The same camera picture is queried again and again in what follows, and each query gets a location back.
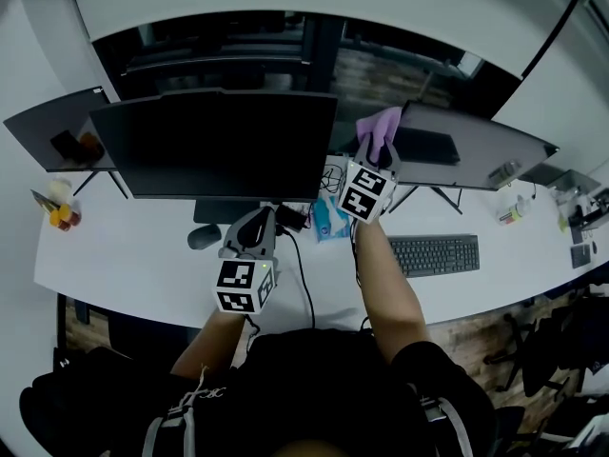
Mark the person's left forearm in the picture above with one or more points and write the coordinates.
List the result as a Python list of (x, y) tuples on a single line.
[(214, 345)]

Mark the small dark keyboard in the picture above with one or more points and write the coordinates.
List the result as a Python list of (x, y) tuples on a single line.
[(580, 256)]

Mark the small black monitor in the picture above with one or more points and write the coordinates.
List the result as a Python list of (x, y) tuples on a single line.
[(43, 131)]

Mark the black computer mouse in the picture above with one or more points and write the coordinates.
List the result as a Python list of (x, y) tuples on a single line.
[(203, 237)]

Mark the blue tissue packet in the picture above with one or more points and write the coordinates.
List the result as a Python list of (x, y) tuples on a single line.
[(328, 222)]

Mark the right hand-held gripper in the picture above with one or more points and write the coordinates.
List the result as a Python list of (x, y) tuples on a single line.
[(364, 193)]

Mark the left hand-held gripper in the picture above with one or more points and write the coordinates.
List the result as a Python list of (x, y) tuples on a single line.
[(245, 284)]

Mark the black keyboard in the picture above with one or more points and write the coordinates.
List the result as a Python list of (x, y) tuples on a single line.
[(435, 255)]

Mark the black office chair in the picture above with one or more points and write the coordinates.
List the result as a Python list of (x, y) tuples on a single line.
[(85, 398)]

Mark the dark laptop on stand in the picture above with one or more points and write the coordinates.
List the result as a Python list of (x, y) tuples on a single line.
[(590, 212)]

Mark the black office chairs with bags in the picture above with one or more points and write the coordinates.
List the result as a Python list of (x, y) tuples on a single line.
[(556, 341)]

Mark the black monitor with flat stand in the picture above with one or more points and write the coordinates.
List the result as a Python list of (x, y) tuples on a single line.
[(214, 145)]

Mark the purple cloth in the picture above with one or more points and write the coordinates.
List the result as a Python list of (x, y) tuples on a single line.
[(378, 126)]

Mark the wide black curved monitor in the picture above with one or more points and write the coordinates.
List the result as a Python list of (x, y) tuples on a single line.
[(480, 155)]

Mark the person's right forearm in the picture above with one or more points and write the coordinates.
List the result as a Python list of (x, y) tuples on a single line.
[(390, 293)]

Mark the clear bottle with green label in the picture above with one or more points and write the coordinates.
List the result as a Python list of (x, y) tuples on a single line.
[(514, 212)]

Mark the person's black clothing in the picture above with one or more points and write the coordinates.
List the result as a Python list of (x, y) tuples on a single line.
[(309, 398)]

